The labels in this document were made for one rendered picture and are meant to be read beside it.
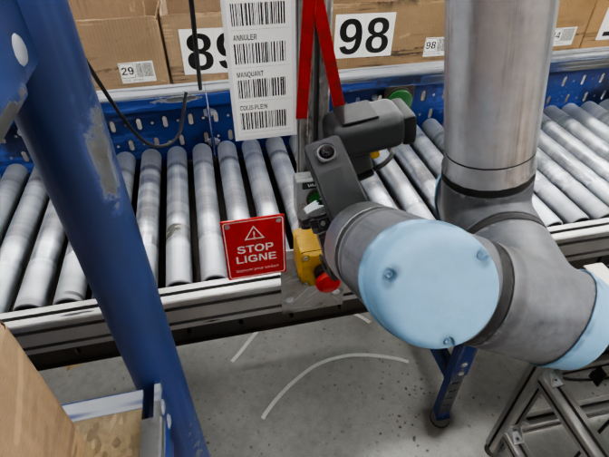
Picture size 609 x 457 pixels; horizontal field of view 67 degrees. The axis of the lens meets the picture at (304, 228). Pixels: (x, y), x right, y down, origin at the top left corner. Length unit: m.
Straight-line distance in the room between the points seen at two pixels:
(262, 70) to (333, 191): 0.19
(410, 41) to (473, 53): 0.94
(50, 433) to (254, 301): 0.66
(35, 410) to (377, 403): 1.40
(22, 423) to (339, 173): 0.40
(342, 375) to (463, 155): 1.23
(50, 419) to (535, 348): 0.33
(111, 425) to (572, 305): 0.33
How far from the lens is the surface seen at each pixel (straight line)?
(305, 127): 0.65
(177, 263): 0.90
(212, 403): 1.58
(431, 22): 1.35
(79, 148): 0.17
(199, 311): 0.86
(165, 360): 0.26
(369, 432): 1.52
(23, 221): 1.13
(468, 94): 0.42
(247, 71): 0.60
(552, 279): 0.41
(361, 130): 0.60
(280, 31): 0.59
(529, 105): 0.44
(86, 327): 0.90
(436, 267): 0.33
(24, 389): 0.21
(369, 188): 1.07
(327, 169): 0.52
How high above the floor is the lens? 1.36
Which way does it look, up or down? 41 degrees down
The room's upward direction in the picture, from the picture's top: straight up
